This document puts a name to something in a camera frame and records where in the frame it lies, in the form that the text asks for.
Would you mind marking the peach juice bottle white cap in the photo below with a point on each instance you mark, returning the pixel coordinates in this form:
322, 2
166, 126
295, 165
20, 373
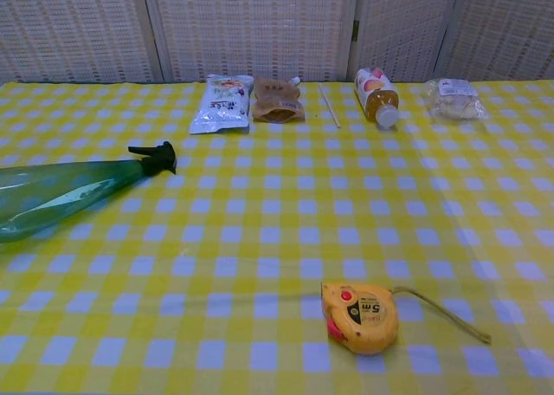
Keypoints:
377, 96

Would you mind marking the brass screen hinge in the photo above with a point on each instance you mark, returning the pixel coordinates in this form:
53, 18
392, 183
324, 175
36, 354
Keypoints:
356, 29

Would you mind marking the yellow white checkered tablecloth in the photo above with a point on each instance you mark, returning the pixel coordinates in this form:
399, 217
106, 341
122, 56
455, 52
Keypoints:
277, 239

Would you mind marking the thin wooden stick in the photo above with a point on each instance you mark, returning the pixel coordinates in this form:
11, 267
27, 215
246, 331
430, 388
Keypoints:
330, 107

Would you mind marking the woven bamboo folding screen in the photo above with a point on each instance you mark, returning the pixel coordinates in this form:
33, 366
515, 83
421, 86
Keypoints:
259, 27

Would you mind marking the white printed snack bag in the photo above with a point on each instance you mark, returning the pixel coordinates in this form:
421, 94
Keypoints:
223, 105

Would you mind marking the clear bag of pastry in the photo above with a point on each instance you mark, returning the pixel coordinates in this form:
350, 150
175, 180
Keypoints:
454, 100

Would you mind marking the green spray bottle black trigger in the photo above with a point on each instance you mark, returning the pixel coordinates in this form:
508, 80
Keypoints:
65, 196

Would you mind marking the brown spout pouch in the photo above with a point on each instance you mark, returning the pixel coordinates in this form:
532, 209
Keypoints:
277, 102

